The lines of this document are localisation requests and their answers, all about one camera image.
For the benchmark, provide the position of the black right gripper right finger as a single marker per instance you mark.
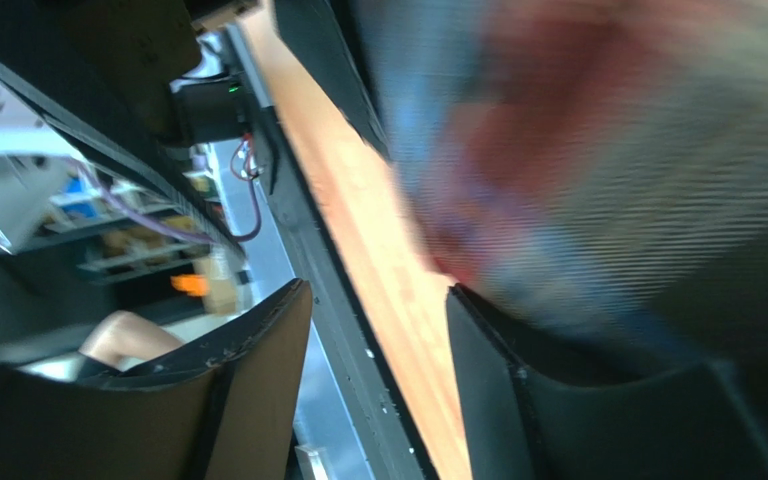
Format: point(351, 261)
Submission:
point(536, 408)

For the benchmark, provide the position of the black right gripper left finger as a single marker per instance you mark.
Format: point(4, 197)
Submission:
point(219, 407)

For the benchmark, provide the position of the brown blue red plaid shirt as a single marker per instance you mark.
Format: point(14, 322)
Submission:
point(596, 169)

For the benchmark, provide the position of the person bare leg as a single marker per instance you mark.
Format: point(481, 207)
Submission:
point(125, 335)

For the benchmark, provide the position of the black controller box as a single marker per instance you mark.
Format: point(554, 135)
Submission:
point(211, 111)

